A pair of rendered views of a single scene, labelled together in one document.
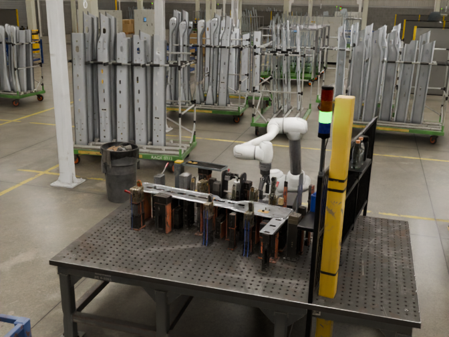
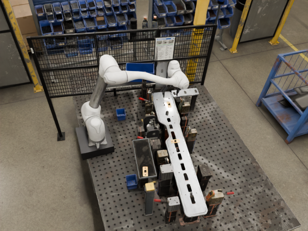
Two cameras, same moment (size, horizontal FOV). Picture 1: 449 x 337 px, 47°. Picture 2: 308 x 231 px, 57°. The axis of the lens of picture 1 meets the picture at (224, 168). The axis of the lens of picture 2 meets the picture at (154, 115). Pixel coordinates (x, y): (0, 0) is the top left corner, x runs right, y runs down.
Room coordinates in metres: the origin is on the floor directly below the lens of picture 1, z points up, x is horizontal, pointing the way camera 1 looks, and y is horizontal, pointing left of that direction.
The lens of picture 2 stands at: (5.05, 1.20, 3.11)
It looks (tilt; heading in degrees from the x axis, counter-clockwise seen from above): 48 degrees down; 231
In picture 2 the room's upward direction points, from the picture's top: 4 degrees clockwise
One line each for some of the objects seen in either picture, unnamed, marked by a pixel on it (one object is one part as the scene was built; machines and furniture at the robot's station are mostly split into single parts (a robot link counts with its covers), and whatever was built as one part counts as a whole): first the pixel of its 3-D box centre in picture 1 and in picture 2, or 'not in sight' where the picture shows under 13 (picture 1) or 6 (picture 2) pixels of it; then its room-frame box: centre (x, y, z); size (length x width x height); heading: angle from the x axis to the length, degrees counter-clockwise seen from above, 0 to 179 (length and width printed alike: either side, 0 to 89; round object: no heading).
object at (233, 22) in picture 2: not in sight; (244, 17); (0.63, -1.78, 0.36); 0.50 x 0.50 x 0.73
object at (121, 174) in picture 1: (120, 172); not in sight; (6.45, 1.36, 0.36); 0.54 x 0.50 x 0.73; 164
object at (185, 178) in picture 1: (185, 196); (164, 180); (4.19, 0.33, 0.90); 0.13 x 0.10 x 0.41; 155
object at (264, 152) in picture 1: (264, 151); (174, 69); (3.67, -0.29, 1.48); 0.13 x 0.11 x 0.16; 79
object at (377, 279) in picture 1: (246, 241); (162, 137); (3.82, -0.19, 0.68); 2.56 x 1.61 x 0.04; 74
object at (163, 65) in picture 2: (299, 194); (161, 75); (3.59, -0.56, 1.17); 0.12 x 0.01 x 0.34; 155
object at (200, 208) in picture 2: (208, 199); (176, 143); (3.91, 0.12, 1.00); 1.38 x 0.22 x 0.02; 65
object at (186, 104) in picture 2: (248, 233); (183, 115); (3.55, -0.18, 0.87); 0.12 x 0.09 x 0.35; 155
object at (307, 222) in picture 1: (327, 208); (138, 78); (3.71, -0.80, 1.02); 0.90 x 0.22 x 0.03; 155
